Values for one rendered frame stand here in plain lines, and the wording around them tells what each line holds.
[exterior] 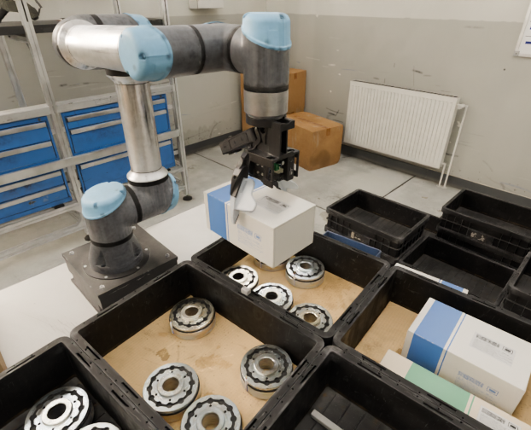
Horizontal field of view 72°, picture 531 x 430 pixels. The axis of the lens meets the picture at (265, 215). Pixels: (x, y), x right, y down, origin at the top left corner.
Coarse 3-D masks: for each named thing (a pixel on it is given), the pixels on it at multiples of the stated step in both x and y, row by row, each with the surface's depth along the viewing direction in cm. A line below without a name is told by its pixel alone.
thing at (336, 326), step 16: (224, 240) 97; (192, 256) 91; (368, 256) 91; (384, 272) 85; (240, 288) 81; (368, 288) 81; (272, 304) 77; (352, 304) 77; (304, 320) 73; (336, 320) 73; (320, 336) 69
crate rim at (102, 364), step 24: (192, 264) 88; (144, 288) 81; (72, 336) 69; (312, 336) 69; (96, 360) 65; (312, 360) 65; (120, 384) 61; (288, 384) 61; (144, 408) 57; (264, 408) 57
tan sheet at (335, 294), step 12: (240, 264) 104; (252, 264) 104; (264, 276) 99; (276, 276) 99; (324, 276) 99; (336, 276) 99; (300, 288) 95; (312, 288) 95; (324, 288) 95; (336, 288) 95; (348, 288) 95; (360, 288) 95; (300, 300) 91; (312, 300) 91; (324, 300) 91; (336, 300) 91; (348, 300) 91; (336, 312) 88
